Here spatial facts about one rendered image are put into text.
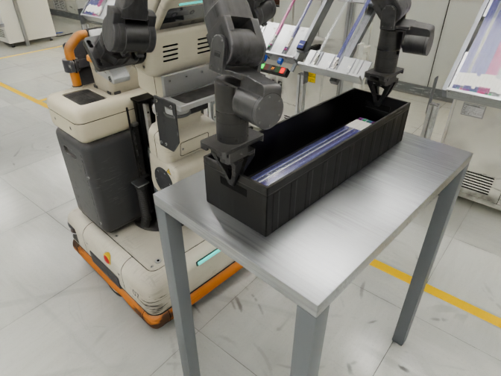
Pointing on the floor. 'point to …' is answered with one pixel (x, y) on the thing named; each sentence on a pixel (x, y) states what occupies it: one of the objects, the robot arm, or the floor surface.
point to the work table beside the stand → (317, 240)
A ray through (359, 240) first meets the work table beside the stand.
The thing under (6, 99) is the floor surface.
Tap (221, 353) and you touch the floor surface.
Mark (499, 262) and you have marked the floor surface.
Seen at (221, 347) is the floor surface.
